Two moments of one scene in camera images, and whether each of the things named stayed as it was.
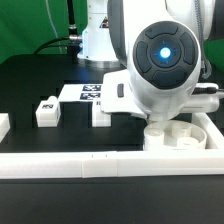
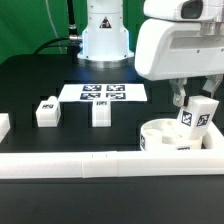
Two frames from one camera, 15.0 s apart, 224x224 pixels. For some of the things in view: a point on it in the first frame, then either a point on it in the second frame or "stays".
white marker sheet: [82, 92] stays
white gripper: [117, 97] -> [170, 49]
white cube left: [48, 113] stays
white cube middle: [99, 117] stays
